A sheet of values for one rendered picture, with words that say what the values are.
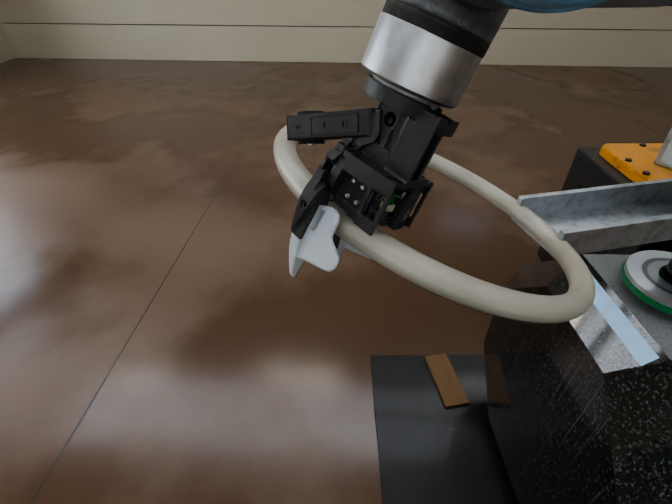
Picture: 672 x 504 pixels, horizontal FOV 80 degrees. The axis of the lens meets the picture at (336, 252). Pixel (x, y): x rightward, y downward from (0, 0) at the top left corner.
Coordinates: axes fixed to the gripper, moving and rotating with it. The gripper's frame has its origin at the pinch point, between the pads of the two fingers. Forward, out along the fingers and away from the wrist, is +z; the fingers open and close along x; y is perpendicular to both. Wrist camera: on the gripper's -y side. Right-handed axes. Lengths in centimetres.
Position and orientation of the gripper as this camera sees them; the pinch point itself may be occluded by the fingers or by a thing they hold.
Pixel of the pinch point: (311, 257)
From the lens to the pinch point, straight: 45.6
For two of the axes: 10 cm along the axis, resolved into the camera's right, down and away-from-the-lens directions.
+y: 6.7, 5.9, -4.5
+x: 6.4, -1.6, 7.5
